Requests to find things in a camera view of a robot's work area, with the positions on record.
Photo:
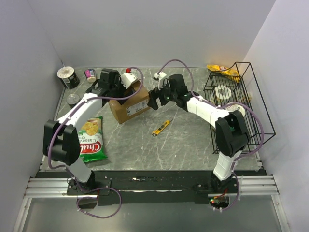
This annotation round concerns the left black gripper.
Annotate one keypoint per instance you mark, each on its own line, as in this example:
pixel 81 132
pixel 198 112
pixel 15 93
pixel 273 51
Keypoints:
pixel 121 94

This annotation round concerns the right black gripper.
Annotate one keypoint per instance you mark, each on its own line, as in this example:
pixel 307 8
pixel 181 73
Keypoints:
pixel 154 94

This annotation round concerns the brown cardboard express box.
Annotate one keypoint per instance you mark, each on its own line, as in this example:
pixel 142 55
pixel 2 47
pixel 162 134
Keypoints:
pixel 131 108

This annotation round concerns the yellow utility knife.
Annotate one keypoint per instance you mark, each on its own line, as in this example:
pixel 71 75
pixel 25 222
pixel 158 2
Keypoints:
pixel 161 128

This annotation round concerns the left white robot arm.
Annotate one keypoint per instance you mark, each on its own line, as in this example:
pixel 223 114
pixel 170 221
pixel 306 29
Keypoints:
pixel 60 139

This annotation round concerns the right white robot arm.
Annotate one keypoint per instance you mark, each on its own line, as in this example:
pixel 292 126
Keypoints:
pixel 232 135

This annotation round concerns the purple yogurt cup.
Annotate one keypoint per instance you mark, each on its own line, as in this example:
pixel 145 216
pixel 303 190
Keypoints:
pixel 90 75

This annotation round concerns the tin food can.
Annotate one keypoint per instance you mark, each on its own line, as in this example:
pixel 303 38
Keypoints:
pixel 72 100

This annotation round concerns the black cylindrical snack can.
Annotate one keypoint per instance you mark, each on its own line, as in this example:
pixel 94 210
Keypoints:
pixel 68 77

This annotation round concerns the green Chuba chips bag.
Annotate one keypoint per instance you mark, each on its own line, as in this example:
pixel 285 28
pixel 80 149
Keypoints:
pixel 91 140

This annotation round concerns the yellow chips bag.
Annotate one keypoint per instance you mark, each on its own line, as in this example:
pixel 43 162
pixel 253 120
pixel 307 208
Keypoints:
pixel 230 73

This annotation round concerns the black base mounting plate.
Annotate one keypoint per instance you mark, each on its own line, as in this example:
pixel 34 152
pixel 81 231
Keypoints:
pixel 153 187

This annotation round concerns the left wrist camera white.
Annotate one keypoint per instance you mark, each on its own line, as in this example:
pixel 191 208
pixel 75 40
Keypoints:
pixel 128 78

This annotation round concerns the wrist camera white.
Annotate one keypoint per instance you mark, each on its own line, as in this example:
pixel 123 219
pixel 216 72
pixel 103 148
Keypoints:
pixel 159 76
pixel 128 78

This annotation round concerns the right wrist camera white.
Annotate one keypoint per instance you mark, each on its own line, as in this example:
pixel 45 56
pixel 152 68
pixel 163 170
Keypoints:
pixel 159 76

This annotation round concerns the black wire rack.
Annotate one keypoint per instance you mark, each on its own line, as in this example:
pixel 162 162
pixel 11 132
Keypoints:
pixel 246 92

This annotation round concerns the aluminium rail frame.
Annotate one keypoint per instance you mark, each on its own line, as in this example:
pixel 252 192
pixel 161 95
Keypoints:
pixel 59 187

